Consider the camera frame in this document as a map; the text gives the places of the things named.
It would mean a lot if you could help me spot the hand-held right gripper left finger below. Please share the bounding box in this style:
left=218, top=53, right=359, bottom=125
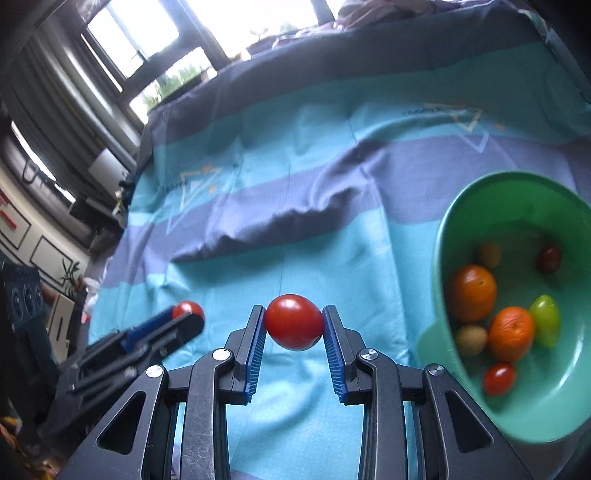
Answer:
left=55, top=305, right=269, bottom=480

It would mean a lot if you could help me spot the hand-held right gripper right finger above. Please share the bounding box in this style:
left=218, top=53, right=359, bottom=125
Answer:
left=322, top=304, right=525, bottom=480

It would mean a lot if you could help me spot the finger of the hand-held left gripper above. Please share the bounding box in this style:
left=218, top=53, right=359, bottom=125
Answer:
left=66, top=315, right=206, bottom=394
left=78, top=308, right=177, bottom=366

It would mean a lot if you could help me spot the red cherry tomato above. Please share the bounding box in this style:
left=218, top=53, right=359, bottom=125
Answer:
left=483, top=363, right=517, bottom=397
left=536, top=245, right=563, bottom=274
left=172, top=301, right=206, bottom=324
left=264, top=294, right=325, bottom=352

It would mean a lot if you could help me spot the light smooth orange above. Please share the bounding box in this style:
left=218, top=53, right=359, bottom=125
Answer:
left=449, top=265, right=498, bottom=323

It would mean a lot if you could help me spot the dark textured orange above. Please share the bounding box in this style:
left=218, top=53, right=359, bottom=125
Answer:
left=488, top=306, right=536, bottom=363

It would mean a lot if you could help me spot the green tomato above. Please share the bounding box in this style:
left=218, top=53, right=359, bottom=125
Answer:
left=529, top=294, right=561, bottom=349

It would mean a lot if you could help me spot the green plastic bowl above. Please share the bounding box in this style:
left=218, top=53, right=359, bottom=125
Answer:
left=416, top=171, right=591, bottom=445

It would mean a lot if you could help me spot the white plastic bag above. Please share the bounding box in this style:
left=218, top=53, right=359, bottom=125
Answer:
left=82, top=276, right=101, bottom=325

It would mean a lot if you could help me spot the small green houseplant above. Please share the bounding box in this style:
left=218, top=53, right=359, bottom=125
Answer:
left=61, top=260, right=87, bottom=292

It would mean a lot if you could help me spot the white box appliance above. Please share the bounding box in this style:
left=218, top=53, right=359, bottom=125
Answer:
left=89, top=148, right=131, bottom=188

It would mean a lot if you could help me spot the teal and purple striped blanket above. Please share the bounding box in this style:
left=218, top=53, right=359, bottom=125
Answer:
left=87, top=0, right=591, bottom=480

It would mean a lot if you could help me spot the grey curtain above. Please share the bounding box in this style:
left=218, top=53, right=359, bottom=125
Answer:
left=7, top=28, right=145, bottom=188

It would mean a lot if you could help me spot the long planter with green plants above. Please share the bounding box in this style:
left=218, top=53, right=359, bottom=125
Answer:
left=142, top=64, right=219, bottom=110

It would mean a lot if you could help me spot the bright window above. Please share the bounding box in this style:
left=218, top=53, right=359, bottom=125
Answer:
left=82, top=0, right=354, bottom=121

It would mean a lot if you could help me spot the pile of crumpled clothes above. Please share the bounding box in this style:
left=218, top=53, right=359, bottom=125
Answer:
left=333, top=0, right=441, bottom=32

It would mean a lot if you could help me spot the framed wall picture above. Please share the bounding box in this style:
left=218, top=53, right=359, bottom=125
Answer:
left=0, top=184, right=33, bottom=253
left=30, top=234, right=78, bottom=283

